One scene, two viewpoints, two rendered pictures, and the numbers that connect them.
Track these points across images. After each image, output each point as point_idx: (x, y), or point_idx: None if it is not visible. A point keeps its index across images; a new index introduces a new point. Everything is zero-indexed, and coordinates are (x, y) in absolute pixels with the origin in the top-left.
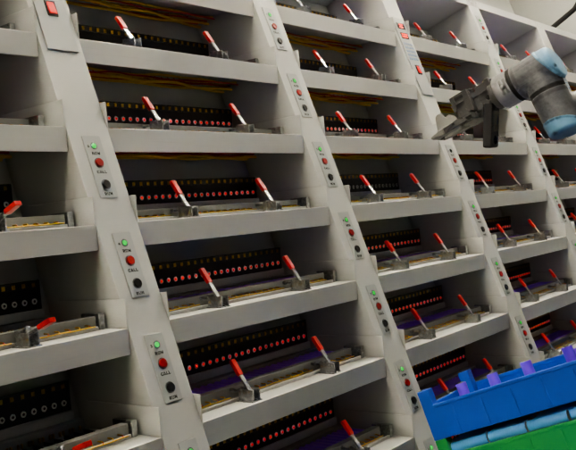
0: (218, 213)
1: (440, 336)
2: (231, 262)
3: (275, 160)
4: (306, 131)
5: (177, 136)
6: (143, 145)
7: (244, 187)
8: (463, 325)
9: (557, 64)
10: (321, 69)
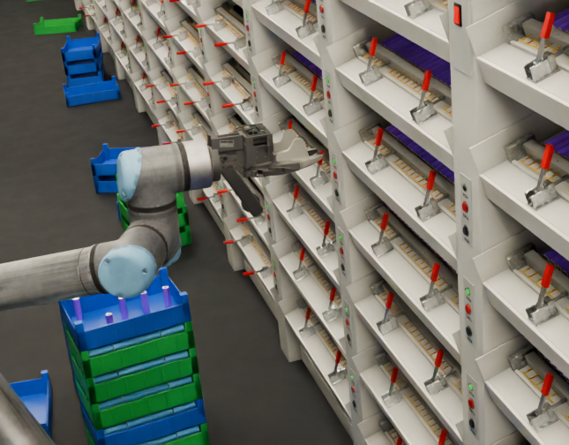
0: (302, 88)
1: (386, 340)
2: None
3: None
4: (323, 56)
5: (270, 22)
6: (263, 21)
7: None
8: (426, 373)
9: (118, 181)
10: None
